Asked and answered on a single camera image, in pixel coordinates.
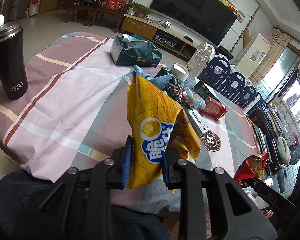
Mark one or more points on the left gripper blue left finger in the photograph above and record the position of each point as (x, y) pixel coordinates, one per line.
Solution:
(127, 153)

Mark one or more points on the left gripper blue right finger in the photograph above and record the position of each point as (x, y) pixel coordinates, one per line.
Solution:
(165, 167)

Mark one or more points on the red snack wrapper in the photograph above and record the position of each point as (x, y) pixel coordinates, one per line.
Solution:
(251, 167)

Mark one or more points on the yellow snack bag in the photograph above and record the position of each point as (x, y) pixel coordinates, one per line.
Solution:
(157, 122)

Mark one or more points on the ointment carton box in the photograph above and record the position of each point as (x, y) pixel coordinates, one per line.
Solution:
(197, 121)

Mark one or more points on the red cigarette box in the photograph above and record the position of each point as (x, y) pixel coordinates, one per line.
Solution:
(213, 108)

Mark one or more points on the green wafer snack bag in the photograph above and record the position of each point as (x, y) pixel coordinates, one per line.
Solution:
(171, 85)

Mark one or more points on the dark green sachet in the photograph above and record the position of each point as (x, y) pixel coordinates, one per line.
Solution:
(201, 89)

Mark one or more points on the white blue paper cup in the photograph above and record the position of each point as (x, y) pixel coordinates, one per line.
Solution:
(180, 72)

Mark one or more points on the clear blue candy wrapper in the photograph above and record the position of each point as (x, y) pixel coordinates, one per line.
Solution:
(195, 100)

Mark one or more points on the grey green cushion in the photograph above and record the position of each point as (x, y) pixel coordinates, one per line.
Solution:
(283, 150)

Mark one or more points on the plaid tablecloth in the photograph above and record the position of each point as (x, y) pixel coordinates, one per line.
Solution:
(74, 113)

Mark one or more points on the stack of books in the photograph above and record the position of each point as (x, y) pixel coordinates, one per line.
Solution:
(260, 116)

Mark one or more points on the green tissue pack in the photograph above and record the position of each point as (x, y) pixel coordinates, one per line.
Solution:
(130, 50)

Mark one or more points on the blue white baby fence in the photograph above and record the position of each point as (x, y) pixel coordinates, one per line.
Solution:
(217, 72)

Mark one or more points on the person's dark trouser leg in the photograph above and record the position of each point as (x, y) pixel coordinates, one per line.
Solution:
(76, 206)

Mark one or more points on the wooden tv cabinet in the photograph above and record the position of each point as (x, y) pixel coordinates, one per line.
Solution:
(164, 38)

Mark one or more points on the black laptop monitor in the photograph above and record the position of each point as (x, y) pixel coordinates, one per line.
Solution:
(220, 50)

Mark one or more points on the white air conditioner tower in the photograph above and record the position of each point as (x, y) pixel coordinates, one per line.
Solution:
(252, 55)

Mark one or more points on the potted green plant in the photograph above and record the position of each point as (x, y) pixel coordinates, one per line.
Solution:
(140, 10)

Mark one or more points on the red gift box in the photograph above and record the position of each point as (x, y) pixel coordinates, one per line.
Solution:
(117, 5)

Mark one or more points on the beige curtain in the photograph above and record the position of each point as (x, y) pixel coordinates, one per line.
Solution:
(278, 41)

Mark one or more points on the black television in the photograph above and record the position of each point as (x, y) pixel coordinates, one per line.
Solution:
(209, 18)

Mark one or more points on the black thermos cup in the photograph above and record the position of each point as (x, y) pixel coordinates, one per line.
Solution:
(12, 66)

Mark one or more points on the wooden armchair left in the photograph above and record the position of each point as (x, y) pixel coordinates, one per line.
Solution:
(86, 0)

